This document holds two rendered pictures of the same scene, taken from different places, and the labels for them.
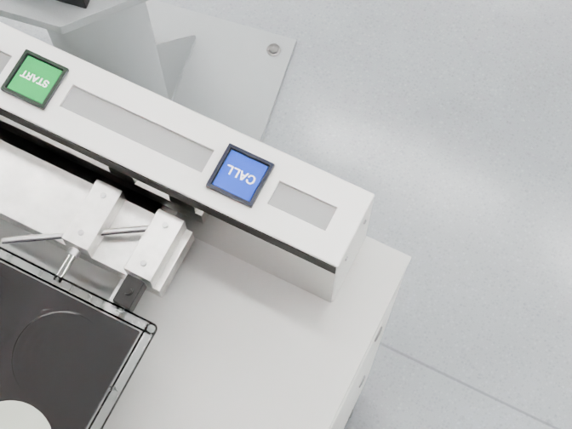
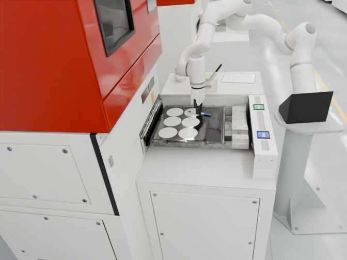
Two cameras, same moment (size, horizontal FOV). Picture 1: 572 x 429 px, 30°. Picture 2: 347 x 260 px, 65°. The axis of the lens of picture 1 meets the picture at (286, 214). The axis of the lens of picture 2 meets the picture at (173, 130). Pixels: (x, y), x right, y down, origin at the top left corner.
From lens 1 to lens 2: 0.92 m
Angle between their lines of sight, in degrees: 55
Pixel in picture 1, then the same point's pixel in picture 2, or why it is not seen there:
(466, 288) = not seen: outside the picture
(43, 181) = (242, 124)
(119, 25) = (294, 145)
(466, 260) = not seen: outside the picture
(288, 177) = (269, 141)
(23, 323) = (212, 127)
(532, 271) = not seen: outside the picture
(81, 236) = (234, 127)
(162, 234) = (243, 136)
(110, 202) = (244, 128)
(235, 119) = (311, 225)
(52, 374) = (204, 133)
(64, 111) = (255, 112)
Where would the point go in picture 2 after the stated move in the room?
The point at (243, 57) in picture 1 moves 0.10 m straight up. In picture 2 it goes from (330, 220) to (334, 211)
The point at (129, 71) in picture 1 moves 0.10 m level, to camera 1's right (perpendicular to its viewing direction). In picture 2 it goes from (290, 162) to (300, 173)
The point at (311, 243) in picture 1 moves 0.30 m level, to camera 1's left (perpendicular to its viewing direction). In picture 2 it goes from (256, 148) to (225, 116)
